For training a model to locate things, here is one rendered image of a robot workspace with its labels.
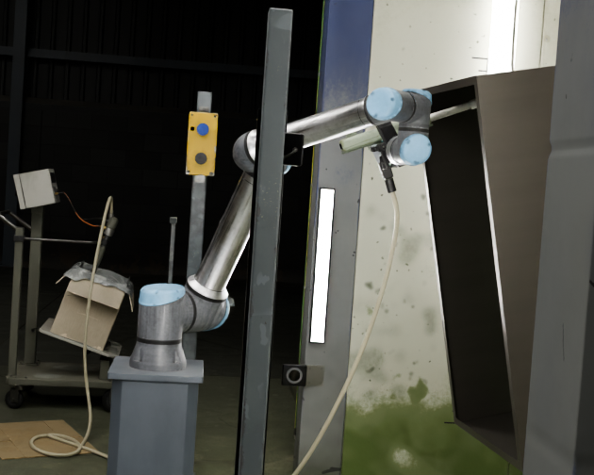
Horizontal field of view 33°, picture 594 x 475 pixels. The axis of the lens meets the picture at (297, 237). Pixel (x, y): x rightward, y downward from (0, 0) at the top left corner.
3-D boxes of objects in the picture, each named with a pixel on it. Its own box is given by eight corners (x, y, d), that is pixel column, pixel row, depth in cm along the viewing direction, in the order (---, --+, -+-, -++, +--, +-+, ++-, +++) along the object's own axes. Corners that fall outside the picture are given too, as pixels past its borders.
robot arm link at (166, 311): (126, 335, 336) (129, 283, 335) (163, 331, 349) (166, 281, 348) (158, 342, 326) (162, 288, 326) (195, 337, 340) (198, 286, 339)
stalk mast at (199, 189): (188, 475, 433) (212, 93, 425) (188, 479, 427) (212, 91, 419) (174, 474, 433) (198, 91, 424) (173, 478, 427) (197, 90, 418)
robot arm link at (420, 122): (419, 87, 287) (415, 130, 288) (438, 91, 297) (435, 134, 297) (390, 87, 293) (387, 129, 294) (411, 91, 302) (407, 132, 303)
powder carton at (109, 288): (48, 315, 576) (74, 251, 575) (119, 341, 582) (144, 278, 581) (36, 329, 523) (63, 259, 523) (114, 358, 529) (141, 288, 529)
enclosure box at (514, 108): (544, 405, 369) (507, 78, 358) (628, 450, 310) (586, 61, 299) (453, 422, 363) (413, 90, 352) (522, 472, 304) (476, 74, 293)
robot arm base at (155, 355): (126, 369, 327) (128, 339, 327) (131, 359, 346) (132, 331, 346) (185, 372, 329) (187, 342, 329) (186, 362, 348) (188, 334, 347)
